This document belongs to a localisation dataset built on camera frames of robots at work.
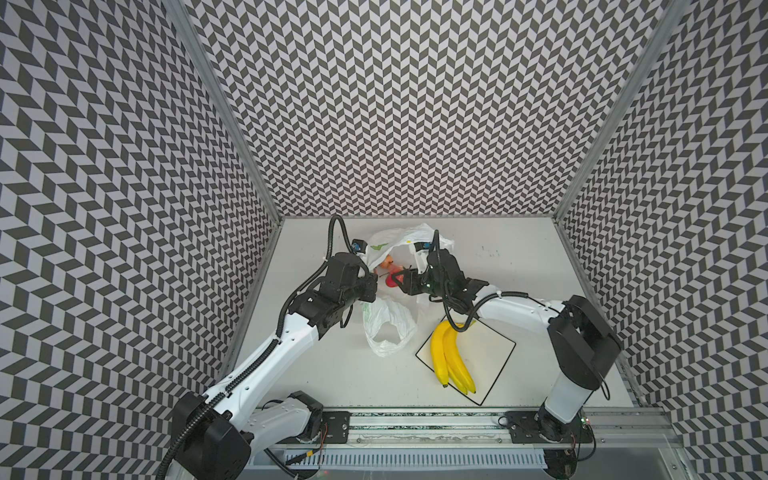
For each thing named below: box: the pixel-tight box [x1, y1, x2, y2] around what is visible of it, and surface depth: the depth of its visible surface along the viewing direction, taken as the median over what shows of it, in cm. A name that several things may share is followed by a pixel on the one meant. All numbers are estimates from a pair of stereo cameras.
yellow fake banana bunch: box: [430, 320, 476, 395], surface depth 80 cm
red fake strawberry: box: [386, 268, 404, 288], surface depth 85 cm
